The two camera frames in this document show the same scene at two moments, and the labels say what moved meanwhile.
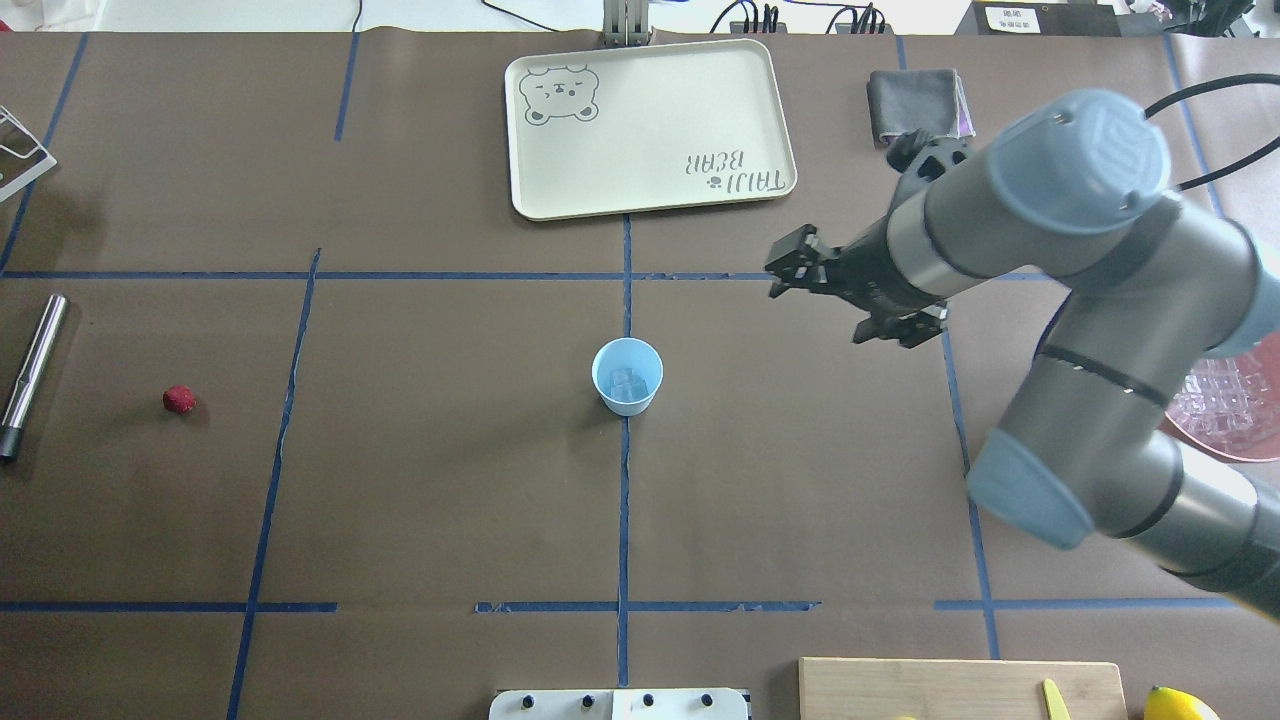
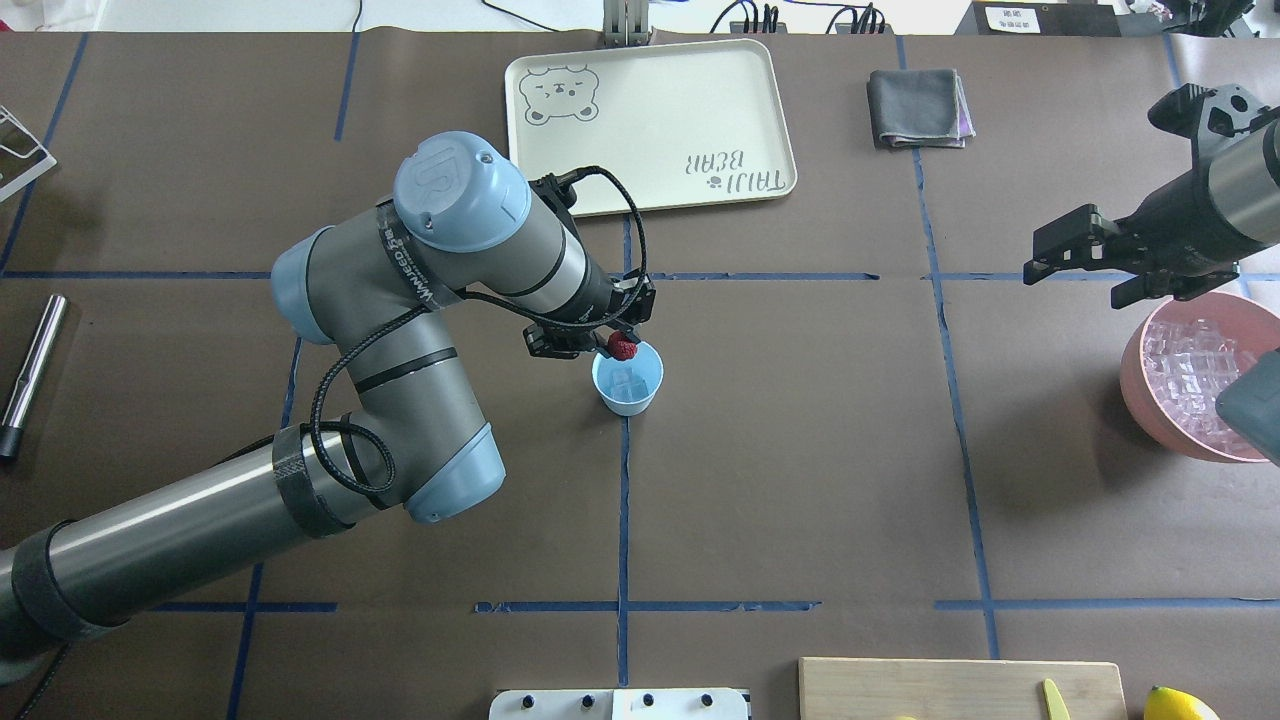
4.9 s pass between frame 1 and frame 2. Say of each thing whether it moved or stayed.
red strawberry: moved
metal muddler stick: stayed
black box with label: stayed
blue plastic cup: stayed
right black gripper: moved
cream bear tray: stayed
